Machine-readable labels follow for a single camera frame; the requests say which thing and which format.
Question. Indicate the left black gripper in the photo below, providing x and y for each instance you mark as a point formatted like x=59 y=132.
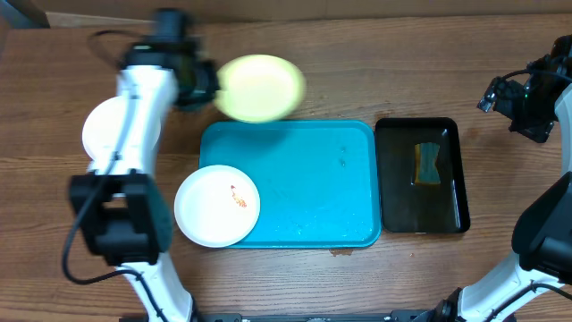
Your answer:
x=210 y=72

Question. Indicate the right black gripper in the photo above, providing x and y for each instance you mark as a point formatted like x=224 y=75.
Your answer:
x=499 y=99

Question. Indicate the yellow-green plate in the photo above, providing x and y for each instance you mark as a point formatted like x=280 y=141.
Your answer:
x=259 y=88

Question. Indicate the white plate with stain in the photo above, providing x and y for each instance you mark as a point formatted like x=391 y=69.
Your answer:
x=100 y=129

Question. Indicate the yellow green sponge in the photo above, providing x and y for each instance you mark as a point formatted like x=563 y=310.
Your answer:
x=426 y=172

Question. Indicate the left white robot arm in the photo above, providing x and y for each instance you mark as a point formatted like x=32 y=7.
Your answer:
x=118 y=207

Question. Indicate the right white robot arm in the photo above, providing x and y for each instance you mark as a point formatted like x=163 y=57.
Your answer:
x=540 y=260

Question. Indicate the blue plastic tray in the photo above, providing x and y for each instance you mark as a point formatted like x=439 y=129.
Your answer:
x=317 y=180

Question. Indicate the black water tray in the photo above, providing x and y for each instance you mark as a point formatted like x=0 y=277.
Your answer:
x=410 y=208

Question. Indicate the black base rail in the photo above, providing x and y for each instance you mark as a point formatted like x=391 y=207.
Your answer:
x=399 y=315

